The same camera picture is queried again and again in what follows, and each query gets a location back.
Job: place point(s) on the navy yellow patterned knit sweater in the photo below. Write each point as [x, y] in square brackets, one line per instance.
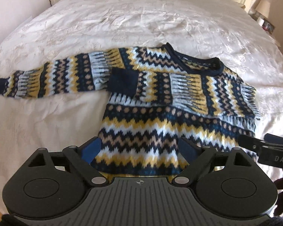
[155, 113]

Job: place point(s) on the table lamp with cream shade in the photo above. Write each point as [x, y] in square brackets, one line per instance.
[263, 8]

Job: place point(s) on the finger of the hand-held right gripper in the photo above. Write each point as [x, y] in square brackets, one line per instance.
[279, 139]
[251, 143]

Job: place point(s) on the bed with cream embroidered bedspread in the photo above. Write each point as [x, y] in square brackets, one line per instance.
[141, 21]

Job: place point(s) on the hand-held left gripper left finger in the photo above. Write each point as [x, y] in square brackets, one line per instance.
[92, 149]

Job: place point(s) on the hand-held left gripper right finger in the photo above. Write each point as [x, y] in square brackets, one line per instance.
[187, 149]

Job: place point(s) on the wooden bedside table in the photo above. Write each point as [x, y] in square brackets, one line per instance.
[254, 13]

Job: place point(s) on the small white cup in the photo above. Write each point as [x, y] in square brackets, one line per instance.
[260, 22]

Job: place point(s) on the dark picture frame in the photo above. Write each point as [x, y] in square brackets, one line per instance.
[269, 28]

